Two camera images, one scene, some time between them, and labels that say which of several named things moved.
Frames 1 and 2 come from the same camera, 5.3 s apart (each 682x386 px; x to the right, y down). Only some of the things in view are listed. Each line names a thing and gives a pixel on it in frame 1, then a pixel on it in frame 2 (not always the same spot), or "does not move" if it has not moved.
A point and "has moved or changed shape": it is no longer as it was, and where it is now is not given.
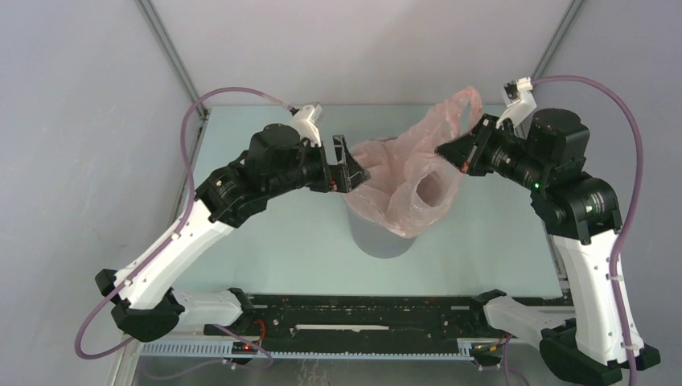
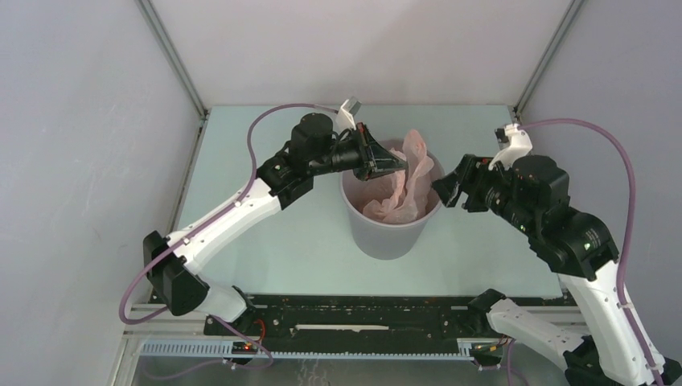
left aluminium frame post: (153, 20) does not move
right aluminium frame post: (572, 14) does not move
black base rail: (297, 318) does not move
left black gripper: (347, 174) → (374, 159)
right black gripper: (463, 152) → (475, 170)
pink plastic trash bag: (411, 186) has moved or changed shape
